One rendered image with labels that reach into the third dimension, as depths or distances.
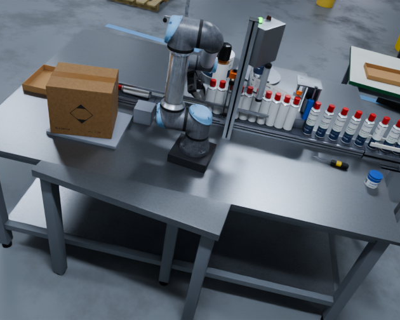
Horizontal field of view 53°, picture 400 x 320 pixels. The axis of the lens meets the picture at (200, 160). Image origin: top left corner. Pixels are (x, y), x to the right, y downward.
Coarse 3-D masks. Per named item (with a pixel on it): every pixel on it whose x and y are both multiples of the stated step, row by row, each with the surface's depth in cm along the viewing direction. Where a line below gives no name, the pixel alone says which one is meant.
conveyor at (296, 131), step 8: (128, 96) 230; (136, 96) 231; (152, 96) 234; (192, 104) 234; (240, 120) 228; (256, 120) 231; (272, 128) 227; (296, 128) 231; (304, 136) 226; (312, 136) 227; (344, 144) 226; (352, 144) 227
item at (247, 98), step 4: (248, 88) 217; (252, 88) 217; (248, 92) 218; (252, 92) 218; (244, 96) 220; (248, 96) 218; (252, 96) 219; (244, 100) 221; (248, 100) 220; (244, 104) 222; (248, 104) 221; (244, 108) 223; (248, 108) 223; (240, 112) 227; (240, 116) 228; (244, 116) 226; (244, 120) 228
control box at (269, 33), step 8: (264, 24) 184; (272, 24) 185; (280, 24) 187; (264, 32) 179; (272, 32) 184; (280, 32) 189; (256, 40) 184; (264, 40) 182; (272, 40) 188; (280, 40) 193; (256, 48) 185; (264, 48) 186; (272, 48) 192; (256, 56) 187; (264, 56) 190; (272, 56) 196; (248, 64) 192; (256, 64) 189; (264, 64) 194
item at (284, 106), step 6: (288, 96) 216; (282, 102) 218; (288, 102) 217; (282, 108) 219; (288, 108) 219; (282, 114) 221; (276, 120) 225; (282, 120) 223; (276, 126) 227; (282, 126) 227
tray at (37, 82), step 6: (42, 66) 243; (48, 66) 245; (36, 72) 238; (42, 72) 244; (48, 72) 245; (30, 78) 233; (36, 78) 238; (42, 78) 239; (48, 78) 240; (24, 84) 225; (30, 84) 232; (36, 84) 233; (42, 84) 234; (30, 90) 227; (36, 90) 226; (42, 90) 226
